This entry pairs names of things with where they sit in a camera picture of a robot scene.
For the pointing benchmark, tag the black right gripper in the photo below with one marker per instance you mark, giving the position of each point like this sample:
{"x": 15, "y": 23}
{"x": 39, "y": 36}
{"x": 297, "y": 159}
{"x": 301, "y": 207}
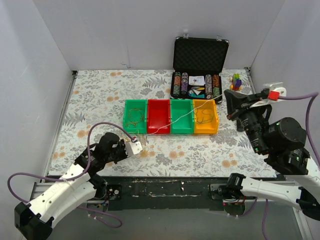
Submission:
{"x": 240, "y": 110}

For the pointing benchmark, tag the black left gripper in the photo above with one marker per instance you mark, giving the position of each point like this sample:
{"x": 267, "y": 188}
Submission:
{"x": 119, "y": 152}

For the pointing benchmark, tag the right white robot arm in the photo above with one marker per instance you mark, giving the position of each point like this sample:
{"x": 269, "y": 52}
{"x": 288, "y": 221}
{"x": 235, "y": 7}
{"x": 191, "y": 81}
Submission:
{"x": 296, "y": 166}

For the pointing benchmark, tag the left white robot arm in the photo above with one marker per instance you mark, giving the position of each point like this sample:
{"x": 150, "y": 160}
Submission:
{"x": 36, "y": 219}

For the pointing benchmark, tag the colourful toy block car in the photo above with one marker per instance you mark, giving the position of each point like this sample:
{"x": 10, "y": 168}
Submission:
{"x": 235, "y": 82}

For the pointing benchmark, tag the yellow plastic bin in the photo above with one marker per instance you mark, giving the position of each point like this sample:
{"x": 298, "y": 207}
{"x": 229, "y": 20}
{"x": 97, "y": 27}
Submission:
{"x": 206, "y": 119}

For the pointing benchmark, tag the left green plastic bin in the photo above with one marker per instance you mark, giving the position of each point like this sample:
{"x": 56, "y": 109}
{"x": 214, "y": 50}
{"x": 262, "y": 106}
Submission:
{"x": 135, "y": 116}

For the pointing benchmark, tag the green plastic bin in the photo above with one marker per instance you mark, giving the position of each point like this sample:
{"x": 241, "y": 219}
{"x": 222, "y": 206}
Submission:
{"x": 135, "y": 116}
{"x": 182, "y": 116}

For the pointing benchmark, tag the black poker chip case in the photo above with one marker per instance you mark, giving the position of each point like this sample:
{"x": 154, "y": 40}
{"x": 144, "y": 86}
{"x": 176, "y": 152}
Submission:
{"x": 197, "y": 65}

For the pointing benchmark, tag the right green plastic bin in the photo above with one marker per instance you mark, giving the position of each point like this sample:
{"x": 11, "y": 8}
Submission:
{"x": 182, "y": 116}

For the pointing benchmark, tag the red plastic bin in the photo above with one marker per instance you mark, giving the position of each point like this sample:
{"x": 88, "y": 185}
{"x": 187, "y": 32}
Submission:
{"x": 158, "y": 116}

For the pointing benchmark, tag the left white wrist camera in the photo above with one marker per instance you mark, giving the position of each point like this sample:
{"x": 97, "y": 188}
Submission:
{"x": 133, "y": 148}

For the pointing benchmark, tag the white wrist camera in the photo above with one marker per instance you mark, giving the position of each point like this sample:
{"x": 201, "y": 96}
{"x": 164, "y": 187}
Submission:
{"x": 275, "y": 90}
{"x": 133, "y": 148}

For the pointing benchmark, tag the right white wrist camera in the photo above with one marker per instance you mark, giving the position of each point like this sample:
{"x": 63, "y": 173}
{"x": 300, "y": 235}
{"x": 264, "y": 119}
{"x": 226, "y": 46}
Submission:
{"x": 275, "y": 90}

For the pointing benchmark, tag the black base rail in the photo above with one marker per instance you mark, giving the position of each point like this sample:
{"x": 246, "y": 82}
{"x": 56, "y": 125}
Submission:
{"x": 157, "y": 193}

